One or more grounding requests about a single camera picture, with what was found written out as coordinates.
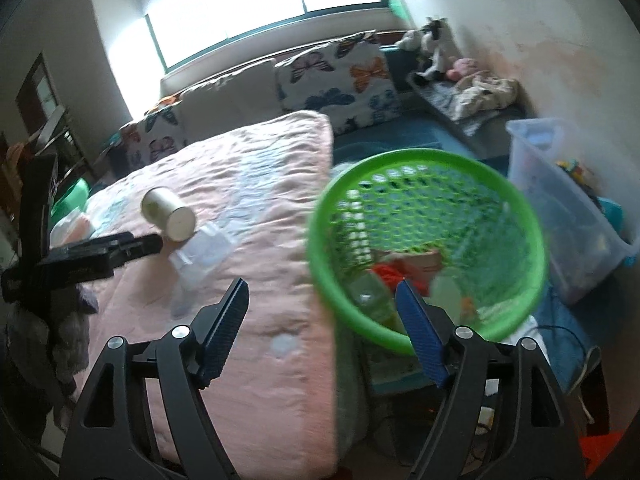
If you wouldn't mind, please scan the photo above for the pink white tissue pack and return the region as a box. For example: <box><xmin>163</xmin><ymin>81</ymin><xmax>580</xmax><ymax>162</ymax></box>
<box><xmin>50</xmin><ymin>210</ymin><xmax>96</xmax><ymax>247</ymax></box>

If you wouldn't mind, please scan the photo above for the green plastic tub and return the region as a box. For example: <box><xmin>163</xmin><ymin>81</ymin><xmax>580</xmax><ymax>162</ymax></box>
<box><xmin>52</xmin><ymin>177</ymin><xmax>91</xmax><ymax>216</ymax></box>

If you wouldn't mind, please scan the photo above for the small butterfly print cushion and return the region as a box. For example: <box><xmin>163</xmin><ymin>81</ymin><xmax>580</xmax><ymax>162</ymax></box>
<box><xmin>107</xmin><ymin>105</ymin><xmax>188</xmax><ymax>177</ymax></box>

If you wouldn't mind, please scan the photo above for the metal rack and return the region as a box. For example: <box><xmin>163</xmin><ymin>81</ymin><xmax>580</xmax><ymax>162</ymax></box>
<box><xmin>30</xmin><ymin>105</ymin><xmax>96</xmax><ymax>181</ymax></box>

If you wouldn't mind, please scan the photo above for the green plastic mesh basket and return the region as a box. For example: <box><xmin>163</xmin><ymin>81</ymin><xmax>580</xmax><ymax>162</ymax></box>
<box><xmin>306</xmin><ymin>149</ymin><xmax>550</xmax><ymax>356</ymax></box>

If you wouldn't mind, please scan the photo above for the large butterfly print cushion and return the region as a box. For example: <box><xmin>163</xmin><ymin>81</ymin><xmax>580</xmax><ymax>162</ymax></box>
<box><xmin>274</xmin><ymin>30</ymin><xmax>403</xmax><ymax>136</ymax></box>

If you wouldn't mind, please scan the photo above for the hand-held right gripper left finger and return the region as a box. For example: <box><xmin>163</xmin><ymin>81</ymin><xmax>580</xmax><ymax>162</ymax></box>
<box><xmin>60</xmin><ymin>276</ymin><xmax>251</xmax><ymax>480</ymax></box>

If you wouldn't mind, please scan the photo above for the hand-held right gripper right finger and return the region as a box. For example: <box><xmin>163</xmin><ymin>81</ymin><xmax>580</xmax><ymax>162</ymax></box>
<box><xmin>394</xmin><ymin>280</ymin><xmax>586</xmax><ymax>480</ymax></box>

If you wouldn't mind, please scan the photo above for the window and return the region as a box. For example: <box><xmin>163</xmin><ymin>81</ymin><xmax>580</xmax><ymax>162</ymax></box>
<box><xmin>132</xmin><ymin>0</ymin><xmax>396</xmax><ymax>73</ymax></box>

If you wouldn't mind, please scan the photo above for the white cushion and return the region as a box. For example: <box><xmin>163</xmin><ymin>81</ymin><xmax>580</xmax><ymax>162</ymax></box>
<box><xmin>177</xmin><ymin>57</ymin><xmax>281</xmax><ymax>146</ymax></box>

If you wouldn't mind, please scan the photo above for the grey plush toy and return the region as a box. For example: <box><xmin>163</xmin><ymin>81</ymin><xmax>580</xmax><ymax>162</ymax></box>
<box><xmin>397</xmin><ymin>30</ymin><xmax>426</xmax><ymax>52</ymax></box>

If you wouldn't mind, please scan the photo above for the white cardboard cylinder canister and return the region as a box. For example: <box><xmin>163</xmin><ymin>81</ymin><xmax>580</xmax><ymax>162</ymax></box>
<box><xmin>141</xmin><ymin>186</ymin><xmax>197</xmax><ymax>242</ymax></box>

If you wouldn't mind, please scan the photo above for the grey cloth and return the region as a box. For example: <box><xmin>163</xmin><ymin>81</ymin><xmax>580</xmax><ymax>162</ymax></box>
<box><xmin>10</xmin><ymin>285</ymin><xmax>101</xmax><ymax>397</ymax></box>

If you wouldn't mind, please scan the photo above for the clear plastic storage bin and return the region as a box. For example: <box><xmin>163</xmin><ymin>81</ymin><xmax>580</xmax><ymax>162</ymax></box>
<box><xmin>506</xmin><ymin>117</ymin><xmax>640</xmax><ymax>306</ymax></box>

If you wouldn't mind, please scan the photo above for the clear plastic tray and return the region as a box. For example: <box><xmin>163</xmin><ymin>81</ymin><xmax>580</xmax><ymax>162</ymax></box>
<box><xmin>169</xmin><ymin>222</ymin><xmax>237</xmax><ymax>318</ymax></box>

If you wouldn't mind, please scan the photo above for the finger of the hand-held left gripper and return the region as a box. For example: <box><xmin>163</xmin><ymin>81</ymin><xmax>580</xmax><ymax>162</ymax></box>
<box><xmin>49</xmin><ymin>231</ymin><xmax>164</xmax><ymax>282</ymax></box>

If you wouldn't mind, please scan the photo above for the beige crumpled cloth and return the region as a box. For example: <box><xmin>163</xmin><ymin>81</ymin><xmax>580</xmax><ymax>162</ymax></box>
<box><xmin>450</xmin><ymin>75</ymin><xmax>521</xmax><ymax>117</ymax></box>

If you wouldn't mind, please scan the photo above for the white cable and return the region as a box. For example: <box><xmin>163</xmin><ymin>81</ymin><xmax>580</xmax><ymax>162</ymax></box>
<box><xmin>567</xmin><ymin>345</ymin><xmax>603</xmax><ymax>411</ymax></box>

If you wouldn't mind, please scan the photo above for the pink plush toy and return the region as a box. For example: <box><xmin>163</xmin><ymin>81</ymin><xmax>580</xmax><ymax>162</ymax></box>
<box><xmin>447</xmin><ymin>57</ymin><xmax>479</xmax><ymax>83</ymax></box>

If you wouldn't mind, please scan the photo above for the dark wooden door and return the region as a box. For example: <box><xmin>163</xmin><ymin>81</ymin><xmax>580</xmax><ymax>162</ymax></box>
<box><xmin>15</xmin><ymin>52</ymin><xmax>63</xmax><ymax>146</ymax></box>

